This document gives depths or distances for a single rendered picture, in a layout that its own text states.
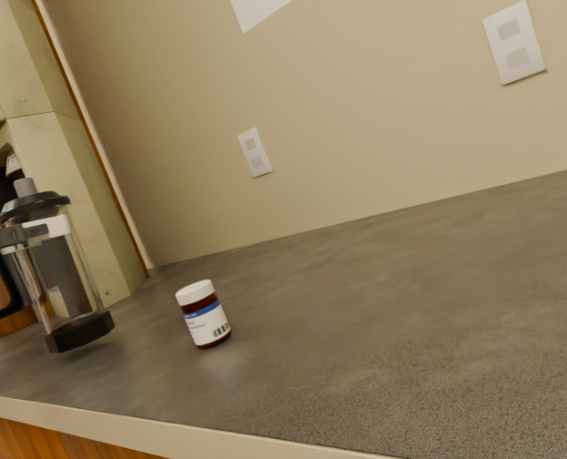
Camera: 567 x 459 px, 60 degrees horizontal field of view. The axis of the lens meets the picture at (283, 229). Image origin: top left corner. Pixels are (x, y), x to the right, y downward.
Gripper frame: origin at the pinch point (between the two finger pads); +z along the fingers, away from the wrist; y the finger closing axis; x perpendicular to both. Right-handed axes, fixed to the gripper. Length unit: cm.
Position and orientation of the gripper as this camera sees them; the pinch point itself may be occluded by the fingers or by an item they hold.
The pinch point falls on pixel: (39, 233)
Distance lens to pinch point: 85.8
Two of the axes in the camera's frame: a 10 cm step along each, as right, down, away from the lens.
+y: -7.1, 1.8, 6.8
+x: 2.9, 9.6, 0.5
